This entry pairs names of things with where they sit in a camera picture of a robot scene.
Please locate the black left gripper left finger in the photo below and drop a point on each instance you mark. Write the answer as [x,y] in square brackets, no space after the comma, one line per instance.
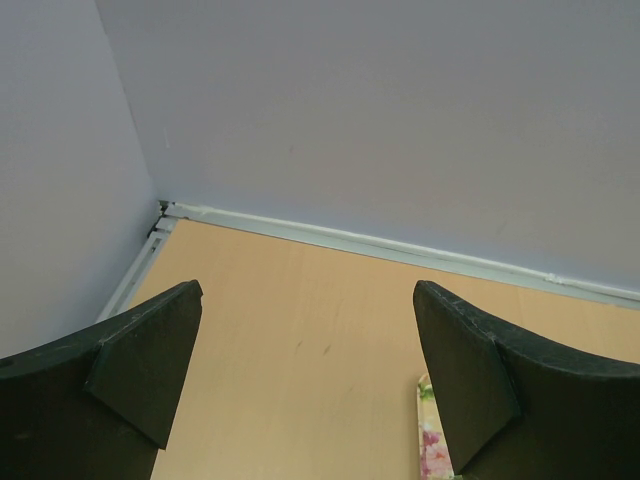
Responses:
[100,403]

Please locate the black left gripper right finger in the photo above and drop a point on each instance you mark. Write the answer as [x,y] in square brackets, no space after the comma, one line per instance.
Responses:
[516,405]

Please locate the floral serving tray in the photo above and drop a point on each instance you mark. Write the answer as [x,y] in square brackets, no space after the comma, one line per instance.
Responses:
[435,462]

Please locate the aluminium left side rail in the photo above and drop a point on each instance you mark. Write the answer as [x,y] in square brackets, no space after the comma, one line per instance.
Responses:
[136,273]

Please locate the aluminium rail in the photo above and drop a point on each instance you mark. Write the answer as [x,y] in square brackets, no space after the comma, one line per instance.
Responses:
[136,273]
[404,253]

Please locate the aluminium back rail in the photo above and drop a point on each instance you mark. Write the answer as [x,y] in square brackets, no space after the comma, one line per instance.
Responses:
[404,253]

